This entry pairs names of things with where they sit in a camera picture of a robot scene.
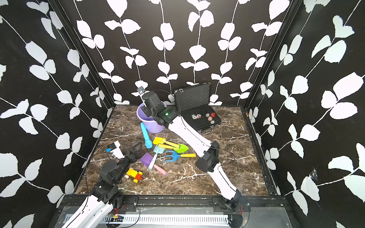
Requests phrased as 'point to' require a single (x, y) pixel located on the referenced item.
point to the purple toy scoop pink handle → (146, 159)
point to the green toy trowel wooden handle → (182, 148)
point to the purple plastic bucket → (149, 122)
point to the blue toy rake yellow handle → (175, 156)
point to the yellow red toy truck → (133, 174)
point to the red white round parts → (210, 117)
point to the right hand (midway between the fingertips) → (147, 98)
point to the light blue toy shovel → (157, 150)
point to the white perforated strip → (169, 219)
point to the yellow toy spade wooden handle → (157, 140)
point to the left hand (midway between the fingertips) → (138, 143)
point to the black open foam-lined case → (193, 105)
